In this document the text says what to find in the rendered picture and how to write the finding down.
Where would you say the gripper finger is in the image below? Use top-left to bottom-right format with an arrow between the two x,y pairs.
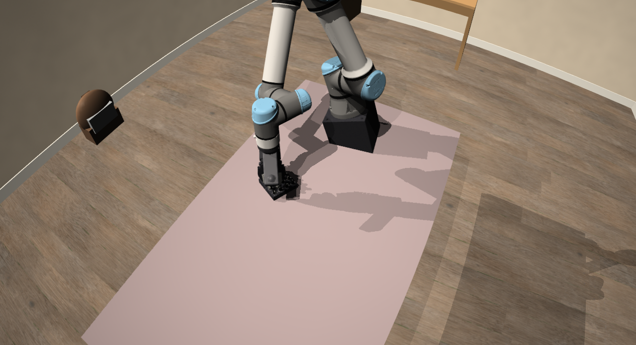
257,166 -> 271,190
276,164 -> 286,189

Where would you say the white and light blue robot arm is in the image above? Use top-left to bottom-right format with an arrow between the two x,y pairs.
252,0 -> 386,186

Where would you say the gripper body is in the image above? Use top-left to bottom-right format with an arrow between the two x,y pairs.
257,143 -> 282,172

